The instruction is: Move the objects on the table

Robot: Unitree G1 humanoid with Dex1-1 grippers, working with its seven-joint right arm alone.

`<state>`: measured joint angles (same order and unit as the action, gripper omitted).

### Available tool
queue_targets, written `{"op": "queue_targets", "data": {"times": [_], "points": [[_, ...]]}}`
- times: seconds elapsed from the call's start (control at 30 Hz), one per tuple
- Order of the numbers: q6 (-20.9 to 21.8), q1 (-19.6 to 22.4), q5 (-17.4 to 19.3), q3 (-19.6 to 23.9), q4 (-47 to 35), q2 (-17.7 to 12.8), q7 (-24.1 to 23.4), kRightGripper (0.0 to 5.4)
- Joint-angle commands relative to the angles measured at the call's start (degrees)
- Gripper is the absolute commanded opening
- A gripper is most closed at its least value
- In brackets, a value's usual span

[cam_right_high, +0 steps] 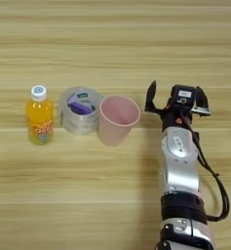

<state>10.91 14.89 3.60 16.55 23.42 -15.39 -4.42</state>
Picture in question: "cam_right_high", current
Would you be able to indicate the clear plastic container purple inside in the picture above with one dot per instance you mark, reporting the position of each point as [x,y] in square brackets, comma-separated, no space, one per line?
[71,126]

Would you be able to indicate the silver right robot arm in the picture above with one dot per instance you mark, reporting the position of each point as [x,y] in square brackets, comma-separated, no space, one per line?
[180,169]

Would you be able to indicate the pink plastic cup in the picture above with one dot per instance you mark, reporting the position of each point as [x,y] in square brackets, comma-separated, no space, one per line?
[113,133]

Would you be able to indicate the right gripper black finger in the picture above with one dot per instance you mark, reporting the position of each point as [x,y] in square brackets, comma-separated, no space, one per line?
[151,96]
[201,99]

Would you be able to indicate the orange juice bottle white cap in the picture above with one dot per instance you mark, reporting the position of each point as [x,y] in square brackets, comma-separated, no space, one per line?
[39,120]

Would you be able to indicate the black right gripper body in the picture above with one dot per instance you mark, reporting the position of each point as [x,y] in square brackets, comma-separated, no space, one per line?
[176,119]

